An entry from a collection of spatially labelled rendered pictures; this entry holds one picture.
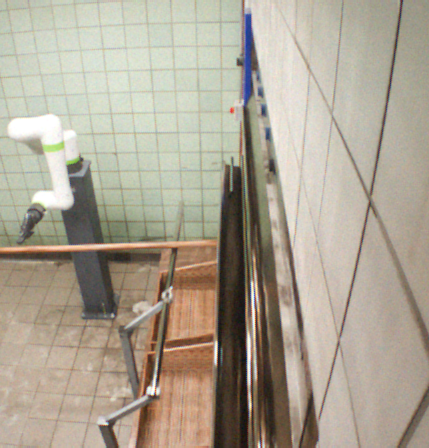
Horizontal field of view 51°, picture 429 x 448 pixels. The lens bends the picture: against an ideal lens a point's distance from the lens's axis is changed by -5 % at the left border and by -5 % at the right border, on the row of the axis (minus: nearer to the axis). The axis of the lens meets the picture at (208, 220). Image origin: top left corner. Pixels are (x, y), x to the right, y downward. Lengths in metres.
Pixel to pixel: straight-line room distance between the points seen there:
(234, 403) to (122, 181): 2.50
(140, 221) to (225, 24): 1.66
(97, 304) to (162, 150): 1.22
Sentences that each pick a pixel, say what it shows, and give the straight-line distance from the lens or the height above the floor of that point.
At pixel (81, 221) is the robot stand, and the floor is 0.86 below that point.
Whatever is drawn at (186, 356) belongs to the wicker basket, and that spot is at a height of 0.71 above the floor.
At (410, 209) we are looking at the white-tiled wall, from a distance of 0.28.
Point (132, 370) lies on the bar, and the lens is 2.43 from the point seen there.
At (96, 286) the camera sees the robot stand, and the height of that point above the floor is 0.30.
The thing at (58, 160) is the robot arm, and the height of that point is 1.46.
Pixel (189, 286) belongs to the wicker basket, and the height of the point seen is 0.62.
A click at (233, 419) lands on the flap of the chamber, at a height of 1.41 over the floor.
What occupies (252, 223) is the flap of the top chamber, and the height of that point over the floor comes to 1.73.
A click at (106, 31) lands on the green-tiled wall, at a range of 3.21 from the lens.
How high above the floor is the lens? 2.58
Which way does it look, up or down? 35 degrees down
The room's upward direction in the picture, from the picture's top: 2 degrees counter-clockwise
